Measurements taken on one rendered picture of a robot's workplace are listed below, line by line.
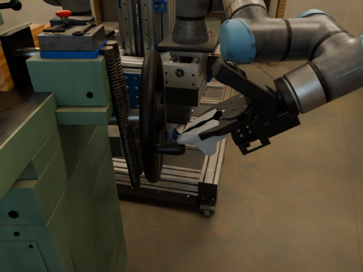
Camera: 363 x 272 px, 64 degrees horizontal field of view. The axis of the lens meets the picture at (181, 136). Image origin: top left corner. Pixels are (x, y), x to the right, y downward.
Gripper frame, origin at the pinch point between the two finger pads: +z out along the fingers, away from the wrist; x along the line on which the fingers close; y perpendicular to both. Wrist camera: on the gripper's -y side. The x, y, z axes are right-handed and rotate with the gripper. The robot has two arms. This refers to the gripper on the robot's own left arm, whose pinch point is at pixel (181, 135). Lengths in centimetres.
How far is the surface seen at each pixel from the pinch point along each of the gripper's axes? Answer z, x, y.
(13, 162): 18.7, -13.0, -14.9
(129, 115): 10.3, 9.9, -4.7
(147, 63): -0.3, 6.7, -13.1
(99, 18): 108, 331, -20
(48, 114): 18.3, -0.1, -15.6
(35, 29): 20.7, 20.6, -28.8
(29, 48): 19.1, 10.9, -26.0
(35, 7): 170, 338, -68
